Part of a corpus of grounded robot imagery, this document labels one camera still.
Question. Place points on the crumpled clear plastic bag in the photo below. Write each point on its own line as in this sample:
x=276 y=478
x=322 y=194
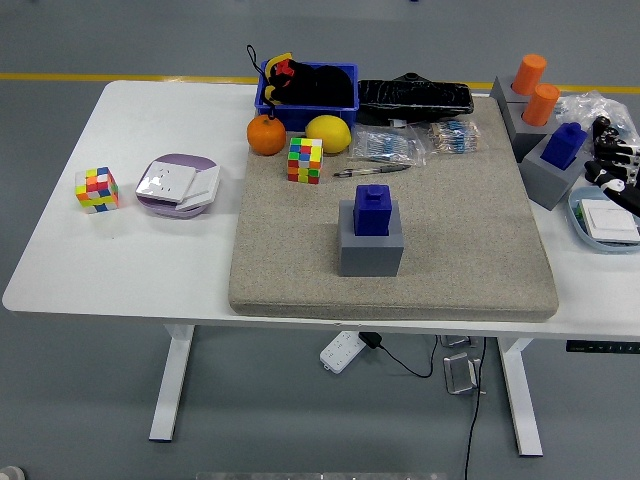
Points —
x=585 y=105

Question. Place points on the grey round floor object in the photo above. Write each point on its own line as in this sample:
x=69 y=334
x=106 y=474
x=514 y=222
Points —
x=9 y=474

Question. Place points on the clear bag of blue resistors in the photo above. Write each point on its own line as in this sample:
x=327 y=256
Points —
x=385 y=142

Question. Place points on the grey-brown mat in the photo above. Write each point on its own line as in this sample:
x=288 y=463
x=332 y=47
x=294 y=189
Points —
x=300 y=250

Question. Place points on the purple plate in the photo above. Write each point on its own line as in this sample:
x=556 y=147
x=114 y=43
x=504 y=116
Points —
x=175 y=158

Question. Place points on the white table leg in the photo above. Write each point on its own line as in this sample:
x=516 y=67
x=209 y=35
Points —
x=170 y=390
x=522 y=400

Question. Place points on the black table control panel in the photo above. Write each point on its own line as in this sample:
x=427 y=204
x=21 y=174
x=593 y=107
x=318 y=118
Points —
x=600 y=346

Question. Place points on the yellow lemon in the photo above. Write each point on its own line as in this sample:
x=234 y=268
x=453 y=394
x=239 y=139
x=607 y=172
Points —
x=327 y=132

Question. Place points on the clear ballpoint pen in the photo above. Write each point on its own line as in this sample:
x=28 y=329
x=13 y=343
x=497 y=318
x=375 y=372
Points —
x=380 y=169

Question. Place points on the clear bag of tan resistors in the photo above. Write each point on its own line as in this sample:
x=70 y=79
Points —
x=455 y=136

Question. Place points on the orange cylinder seal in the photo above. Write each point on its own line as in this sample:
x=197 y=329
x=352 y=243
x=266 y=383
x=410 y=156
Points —
x=530 y=75
x=540 y=105

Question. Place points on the white wall switch panel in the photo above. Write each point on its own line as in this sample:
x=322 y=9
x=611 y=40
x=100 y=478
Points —
x=610 y=220
x=205 y=182
x=165 y=182

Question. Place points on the black power plug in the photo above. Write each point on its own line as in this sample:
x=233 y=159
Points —
x=371 y=341

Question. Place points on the metal floor bracket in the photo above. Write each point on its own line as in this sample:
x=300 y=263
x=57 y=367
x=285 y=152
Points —
x=457 y=341
x=460 y=375

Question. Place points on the grey square seal holder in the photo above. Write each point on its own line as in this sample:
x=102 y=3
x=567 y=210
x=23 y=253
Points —
x=550 y=185
x=370 y=257

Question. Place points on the orange fruit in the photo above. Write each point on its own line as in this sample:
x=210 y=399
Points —
x=266 y=135

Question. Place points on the grey cylinder seal holder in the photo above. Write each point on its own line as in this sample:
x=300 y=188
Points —
x=525 y=137
x=502 y=92

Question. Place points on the blue plastic bin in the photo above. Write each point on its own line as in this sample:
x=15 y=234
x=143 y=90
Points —
x=300 y=116

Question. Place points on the white power strip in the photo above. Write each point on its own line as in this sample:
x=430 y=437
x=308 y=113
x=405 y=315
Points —
x=340 y=352

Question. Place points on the colourful puzzle cube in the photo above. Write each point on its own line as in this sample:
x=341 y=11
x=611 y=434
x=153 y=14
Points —
x=305 y=160
x=97 y=192

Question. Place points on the blue square seal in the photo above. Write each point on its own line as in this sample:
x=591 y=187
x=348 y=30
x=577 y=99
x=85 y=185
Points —
x=372 y=212
x=565 y=145

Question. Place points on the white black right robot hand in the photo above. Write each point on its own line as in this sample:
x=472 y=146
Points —
x=620 y=172

